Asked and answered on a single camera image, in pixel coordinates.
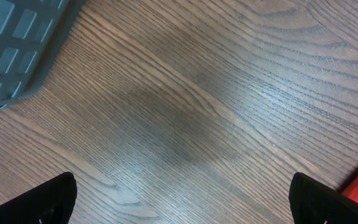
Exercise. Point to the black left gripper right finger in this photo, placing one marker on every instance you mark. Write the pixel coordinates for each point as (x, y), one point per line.
(313, 202)

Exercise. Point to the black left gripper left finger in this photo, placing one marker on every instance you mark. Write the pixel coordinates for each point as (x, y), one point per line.
(51, 202)

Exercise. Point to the grey plastic mesh basket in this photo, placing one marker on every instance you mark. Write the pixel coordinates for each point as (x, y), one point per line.
(31, 35)

